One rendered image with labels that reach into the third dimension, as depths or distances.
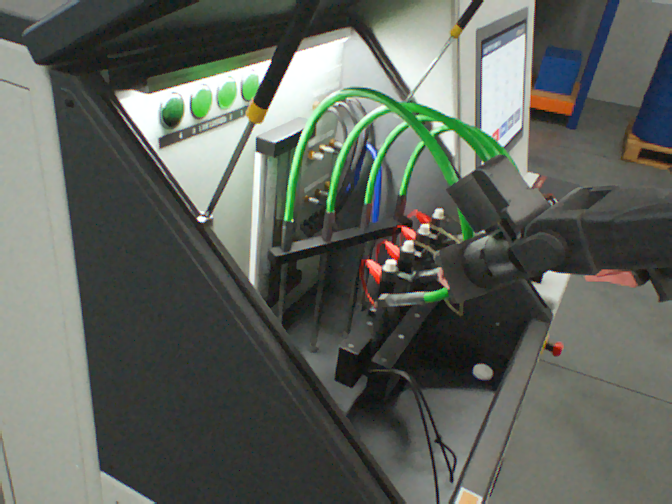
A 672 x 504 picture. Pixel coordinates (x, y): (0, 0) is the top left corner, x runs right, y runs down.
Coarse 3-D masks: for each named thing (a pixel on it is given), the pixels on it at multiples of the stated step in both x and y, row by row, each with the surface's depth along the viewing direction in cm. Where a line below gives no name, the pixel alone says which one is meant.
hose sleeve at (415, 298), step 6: (390, 294) 90; (396, 294) 88; (402, 294) 87; (408, 294) 86; (414, 294) 85; (420, 294) 84; (390, 300) 89; (396, 300) 87; (402, 300) 86; (408, 300) 85; (414, 300) 84; (420, 300) 84
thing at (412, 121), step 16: (336, 96) 87; (352, 96) 84; (368, 96) 82; (384, 96) 80; (320, 112) 91; (400, 112) 78; (304, 128) 95; (416, 128) 76; (304, 144) 96; (432, 144) 75; (448, 160) 75; (448, 176) 74; (288, 192) 102; (288, 208) 104; (288, 224) 105; (464, 224) 74
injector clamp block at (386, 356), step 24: (432, 288) 125; (408, 312) 117; (432, 312) 120; (360, 336) 109; (384, 336) 117; (408, 336) 111; (360, 360) 107; (384, 360) 104; (408, 360) 114; (384, 384) 104
